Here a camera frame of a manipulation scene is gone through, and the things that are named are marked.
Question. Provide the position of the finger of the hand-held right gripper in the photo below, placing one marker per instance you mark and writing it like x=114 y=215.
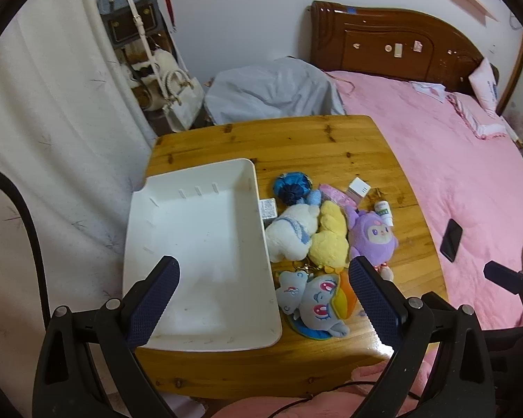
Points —
x=505 y=278

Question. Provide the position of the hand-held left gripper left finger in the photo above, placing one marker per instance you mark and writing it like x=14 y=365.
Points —
x=152 y=300

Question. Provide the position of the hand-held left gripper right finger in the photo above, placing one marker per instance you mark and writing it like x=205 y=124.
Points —
x=375 y=300

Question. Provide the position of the grey-blue pony plush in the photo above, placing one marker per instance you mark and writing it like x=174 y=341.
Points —
x=318 y=305

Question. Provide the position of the purple plush toy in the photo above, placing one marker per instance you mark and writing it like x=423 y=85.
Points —
x=370 y=235

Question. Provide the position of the yellow plush duck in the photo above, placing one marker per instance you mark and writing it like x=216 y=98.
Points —
x=329 y=239

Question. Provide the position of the white plastic tray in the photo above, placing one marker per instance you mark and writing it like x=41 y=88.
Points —
x=200 y=235

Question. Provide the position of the small white bottle green label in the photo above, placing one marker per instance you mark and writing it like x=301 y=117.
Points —
x=384 y=213

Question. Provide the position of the white plush toy blue ears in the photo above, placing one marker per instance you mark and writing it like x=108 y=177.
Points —
x=287 y=230

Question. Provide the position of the small white box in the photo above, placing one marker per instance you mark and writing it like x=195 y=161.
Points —
x=358 y=189

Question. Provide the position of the pink packet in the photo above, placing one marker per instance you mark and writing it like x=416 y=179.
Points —
x=335 y=192

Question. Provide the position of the blue round fabric pouch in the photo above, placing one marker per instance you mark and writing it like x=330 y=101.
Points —
x=292 y=187

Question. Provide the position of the white label card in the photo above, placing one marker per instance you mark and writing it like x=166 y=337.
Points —
x=268 y=208

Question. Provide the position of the black phone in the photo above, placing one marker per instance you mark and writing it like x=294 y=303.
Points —
x=451 y=239

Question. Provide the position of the person's pink fluffy clothing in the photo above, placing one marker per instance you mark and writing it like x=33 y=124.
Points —
x=366 y=374

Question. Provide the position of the pink bed blanket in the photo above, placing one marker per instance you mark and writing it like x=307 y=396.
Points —
x=462 y=174

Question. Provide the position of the pink frilled pillow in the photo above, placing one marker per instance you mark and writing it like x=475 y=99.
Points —
x=483 y=122

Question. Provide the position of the white and pink pillow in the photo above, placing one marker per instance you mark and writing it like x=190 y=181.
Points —
x=483 y=87

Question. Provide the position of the white handbag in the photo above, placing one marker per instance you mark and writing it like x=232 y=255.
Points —
x=183 y=104

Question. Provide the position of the white curtain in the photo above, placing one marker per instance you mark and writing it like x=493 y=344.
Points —
x=48 y=117

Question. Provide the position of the white fluffy bag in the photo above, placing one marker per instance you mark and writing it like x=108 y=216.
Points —
x=159 y=63

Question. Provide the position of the grey-blue cloth cover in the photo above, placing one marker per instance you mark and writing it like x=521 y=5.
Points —
x=270 y=87

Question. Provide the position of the brown wooden headboard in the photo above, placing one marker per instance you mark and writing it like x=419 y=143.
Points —
x=375 y=39

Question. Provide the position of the denim bag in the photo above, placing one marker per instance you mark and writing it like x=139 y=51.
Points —
x=126 y=13

